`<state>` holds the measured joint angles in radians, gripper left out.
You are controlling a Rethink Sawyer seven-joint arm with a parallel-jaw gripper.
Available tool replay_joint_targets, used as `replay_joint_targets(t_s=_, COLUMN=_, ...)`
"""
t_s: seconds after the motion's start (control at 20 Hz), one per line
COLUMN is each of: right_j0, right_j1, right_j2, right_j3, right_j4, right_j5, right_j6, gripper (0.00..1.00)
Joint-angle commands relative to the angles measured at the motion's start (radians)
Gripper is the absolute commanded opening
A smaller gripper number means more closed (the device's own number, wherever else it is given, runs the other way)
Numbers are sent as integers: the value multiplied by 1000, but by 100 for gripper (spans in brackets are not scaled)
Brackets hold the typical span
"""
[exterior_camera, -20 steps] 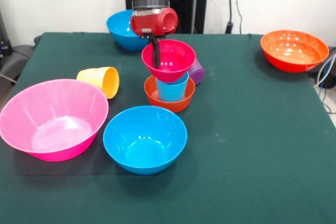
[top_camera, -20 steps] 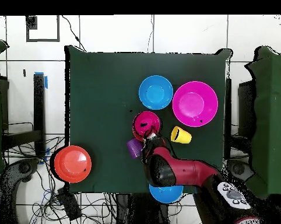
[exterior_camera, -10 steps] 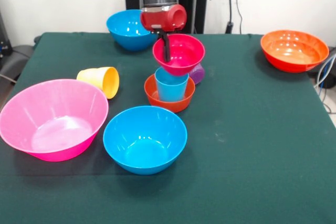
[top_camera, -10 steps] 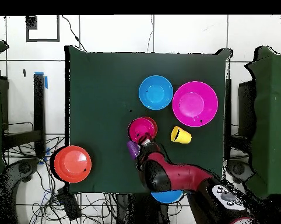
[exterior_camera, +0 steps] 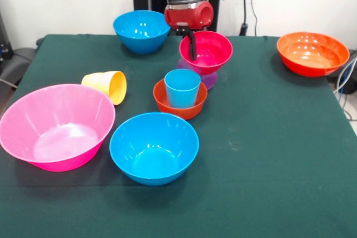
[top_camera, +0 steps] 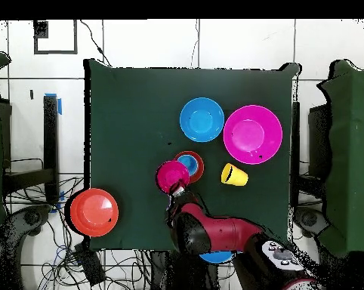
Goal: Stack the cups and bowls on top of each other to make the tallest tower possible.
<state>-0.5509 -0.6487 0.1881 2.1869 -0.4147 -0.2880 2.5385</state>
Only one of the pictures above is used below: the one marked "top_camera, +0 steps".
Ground small magenta plastic bowl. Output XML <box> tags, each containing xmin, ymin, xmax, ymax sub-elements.
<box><xmin>155</xmin><ymin>160</ymin><xmax>191</xmax><ymax>195</ymax></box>

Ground blue plastic cup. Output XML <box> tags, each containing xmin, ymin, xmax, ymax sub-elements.
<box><xmin>177</xmin><ymin>154</ymin><xmax>199</xmax><ymax>177</ymax></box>

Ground small red-orange plastic bowl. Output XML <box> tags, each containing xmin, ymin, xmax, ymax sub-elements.
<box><xmin>173</xmin><ymin>150</ymin><xmax>205</xmax><ymax>184</ymax></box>

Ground blue plastic bowl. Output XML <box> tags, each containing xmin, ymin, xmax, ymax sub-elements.
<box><xmin>199</xmin><ymin>250</ymin><xmax>236</xmax><ymax>264</ymax></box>
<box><xmin>179</xmin><ymin>97</ymin><xmax>225</xmax><ymax>143</ymax></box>

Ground large orange plastic bowl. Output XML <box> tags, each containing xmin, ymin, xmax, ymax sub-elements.
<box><xmin>69</xmin><ymin>187</ymin><xmax>120</xmax><ymax>238</ymax></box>

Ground yellow plastic cup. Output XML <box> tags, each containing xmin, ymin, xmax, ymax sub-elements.
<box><xmin>220</xmin><ymin>162</ymin><xmax>249</xmax><ymax>187</ymax></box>

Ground large pink plastic bowl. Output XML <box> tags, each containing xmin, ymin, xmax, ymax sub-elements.
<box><xmin>223</xmin><ymin>104</ymin><xmax>283</xmax><ymax>165</ymax></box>

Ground dark green tablecloth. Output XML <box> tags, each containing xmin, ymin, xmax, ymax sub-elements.
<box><xmin>83</xmin><ymin>58</ymin><xmax>301</xmax><ymax>255</ymax></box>

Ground black floor box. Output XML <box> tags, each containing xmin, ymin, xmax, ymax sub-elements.
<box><xmin>72</xmin><ymin>242</ymin><xmax>106</xmax><ymax>286</ymax></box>

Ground blue tape strip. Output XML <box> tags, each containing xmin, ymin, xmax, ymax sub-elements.
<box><xmin>44</xmin><ymin>92</ymin><xmax>63</xmax><ymax>116</ymax></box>

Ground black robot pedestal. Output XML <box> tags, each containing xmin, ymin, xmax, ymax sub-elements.
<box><xmin>148</xmin><ymin>250</ymin><xmax>222</xmax><ymax>290</ymax></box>

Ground tangle of floor cables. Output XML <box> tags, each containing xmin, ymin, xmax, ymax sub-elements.
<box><xmin>6</xmin><ymin>174</ymin><xmax>153</xmax><ymax>290</ymax></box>

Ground black metal frame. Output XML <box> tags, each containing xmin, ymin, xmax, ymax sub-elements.
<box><xmin>291</xmin><ymin>101</ymin><xmax>332</xmax><ymax>209</ymax></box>
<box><xmin>0</xmin><ymin>94</ymin><xmax>60</xmax><ymax>206</ymax></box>

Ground thin black floor cable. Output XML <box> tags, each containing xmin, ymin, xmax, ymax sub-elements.
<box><xmin>79</xmin><ymin>20</ymin><xmax>112</xmax><ymax>66</ymax></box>

